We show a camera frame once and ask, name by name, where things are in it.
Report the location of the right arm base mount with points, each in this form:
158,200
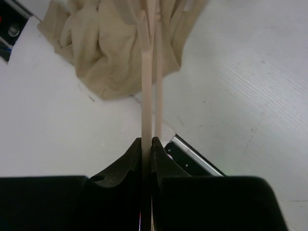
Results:
190,160

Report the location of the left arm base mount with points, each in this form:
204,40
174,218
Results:
13,19

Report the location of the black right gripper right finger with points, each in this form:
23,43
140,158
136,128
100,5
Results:
182,202

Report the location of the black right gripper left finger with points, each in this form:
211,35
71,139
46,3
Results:
108,201

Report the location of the beige wooden hanger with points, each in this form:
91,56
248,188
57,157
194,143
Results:
149,28

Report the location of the beige t shirt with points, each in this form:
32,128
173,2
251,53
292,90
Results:
105,51

